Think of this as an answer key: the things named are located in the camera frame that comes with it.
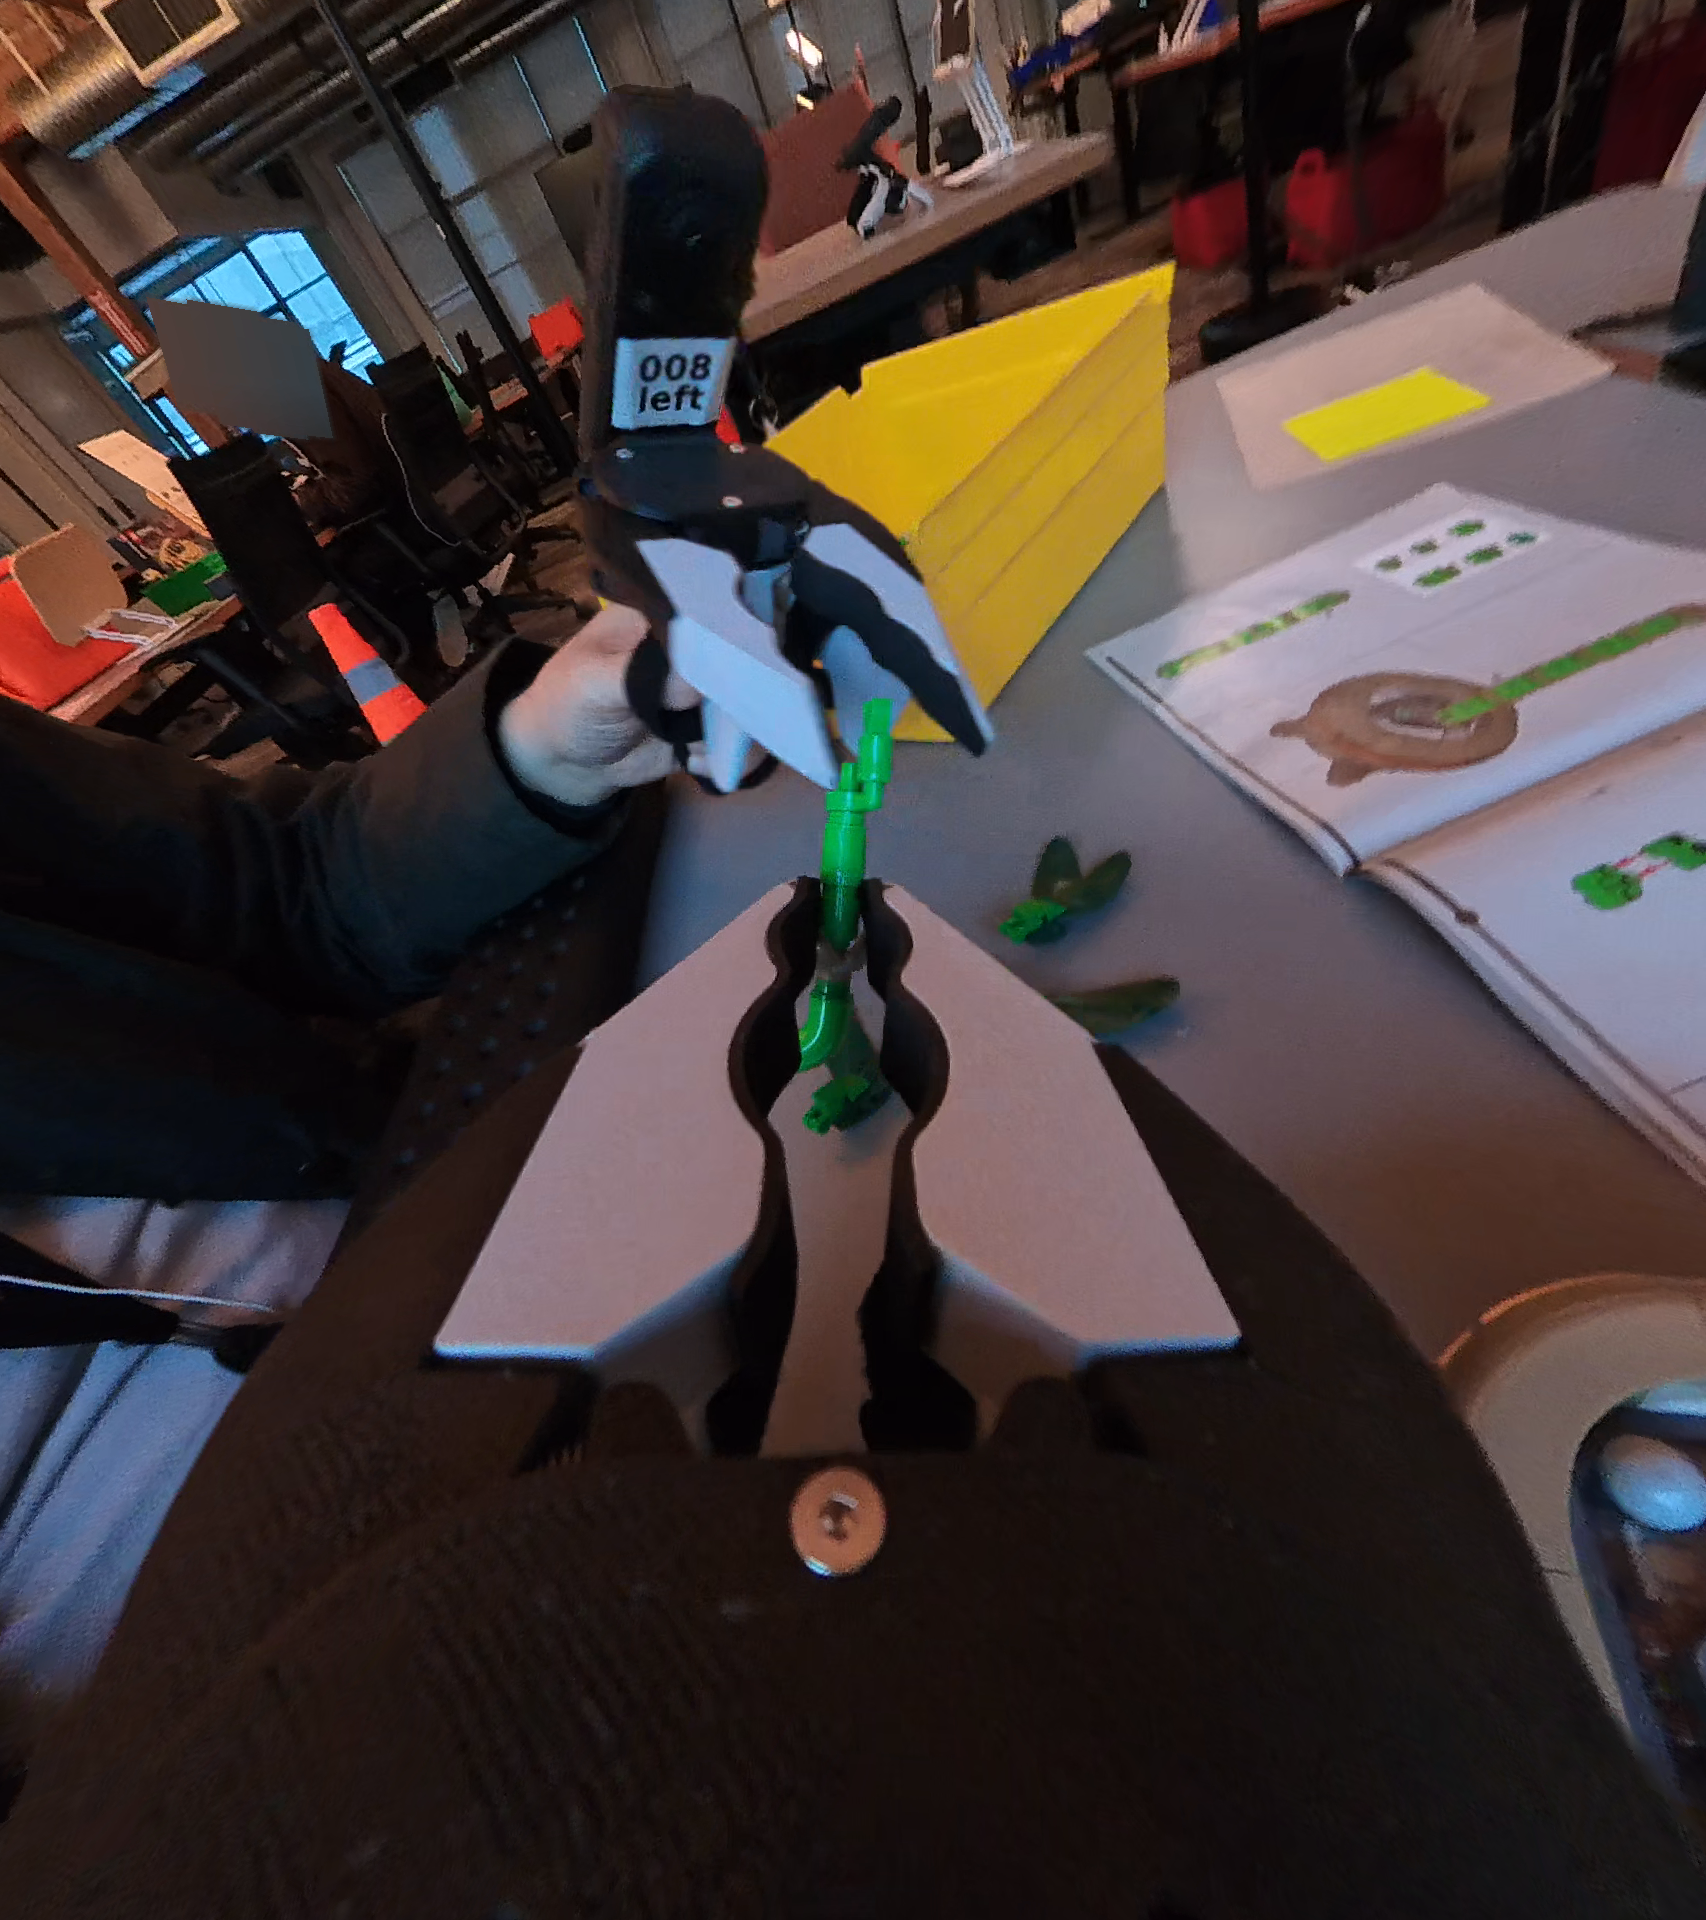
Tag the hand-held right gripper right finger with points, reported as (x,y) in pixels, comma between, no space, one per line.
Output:
(1078,1201)

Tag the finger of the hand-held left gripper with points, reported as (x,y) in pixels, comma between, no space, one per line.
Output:
(927,630)
(734,645)

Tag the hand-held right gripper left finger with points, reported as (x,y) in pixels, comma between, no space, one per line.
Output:
(613,1201)

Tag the green toy leaf pair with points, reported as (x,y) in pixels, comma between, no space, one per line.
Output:
(1123,1005)
(1062,894)

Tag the yellow plastic bin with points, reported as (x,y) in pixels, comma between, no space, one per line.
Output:
(1031,434)

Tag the green toy branch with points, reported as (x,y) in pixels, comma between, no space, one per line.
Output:
(845,840)

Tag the person's left forearm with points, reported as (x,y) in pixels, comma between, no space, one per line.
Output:
(192,872)

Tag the grey desk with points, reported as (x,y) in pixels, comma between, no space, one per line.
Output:
(1244,1051)

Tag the person's left hand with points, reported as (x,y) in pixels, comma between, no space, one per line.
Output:
(583,721)

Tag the black perforated surface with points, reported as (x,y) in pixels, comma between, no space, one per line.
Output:
(523,1021)

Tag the grey background table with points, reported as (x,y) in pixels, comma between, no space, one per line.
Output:
(974,196)

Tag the orange traffic cone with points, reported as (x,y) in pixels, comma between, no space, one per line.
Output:
(366,676)

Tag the black floor lamp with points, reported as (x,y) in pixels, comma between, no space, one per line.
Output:
(1256,322)

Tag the tan toy pot base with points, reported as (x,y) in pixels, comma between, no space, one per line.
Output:
(1529,1334)

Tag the red container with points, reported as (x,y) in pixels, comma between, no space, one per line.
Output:
(1228,226)
(1369,196)

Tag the white sheet with yellow patch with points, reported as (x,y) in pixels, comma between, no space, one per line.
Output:
(1395,414)

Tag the open building booklet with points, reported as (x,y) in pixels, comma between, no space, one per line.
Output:
(1542,840)

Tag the person's pale shirt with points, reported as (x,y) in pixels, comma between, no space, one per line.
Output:
(41,1426)

